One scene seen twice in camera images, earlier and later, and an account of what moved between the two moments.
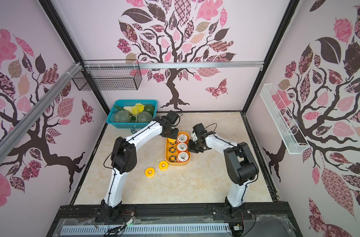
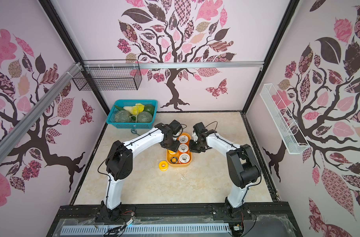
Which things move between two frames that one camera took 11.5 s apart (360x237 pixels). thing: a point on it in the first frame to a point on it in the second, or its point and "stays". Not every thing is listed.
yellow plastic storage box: [176, 150] stays
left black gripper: [173, 136] to [174, 147]
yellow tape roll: [150, 172] to [171, 152]
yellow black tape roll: [172, 158] stays
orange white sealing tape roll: [183, 157] stays
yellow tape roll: [163, 165] stays
